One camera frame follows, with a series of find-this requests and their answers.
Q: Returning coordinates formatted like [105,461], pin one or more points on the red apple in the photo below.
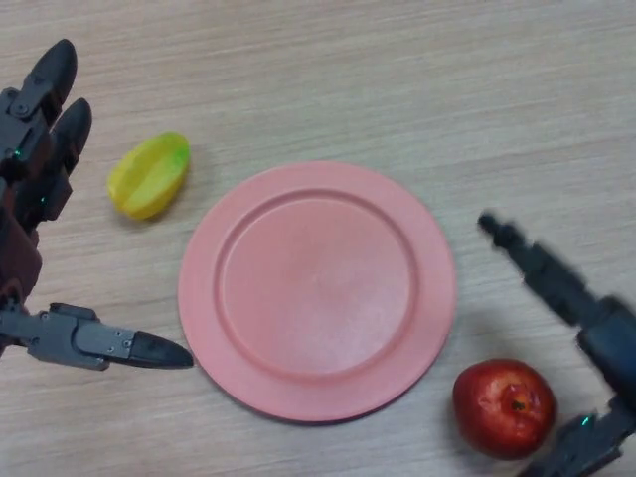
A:
[487,402]

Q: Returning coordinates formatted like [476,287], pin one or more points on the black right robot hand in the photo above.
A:
[611,338]

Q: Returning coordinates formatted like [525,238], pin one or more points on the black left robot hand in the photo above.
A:
[25,149]

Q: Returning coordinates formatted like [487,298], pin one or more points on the pink round plate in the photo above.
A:
[318,298]

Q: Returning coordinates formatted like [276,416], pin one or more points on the yellow green starfruit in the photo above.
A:
[149,176]

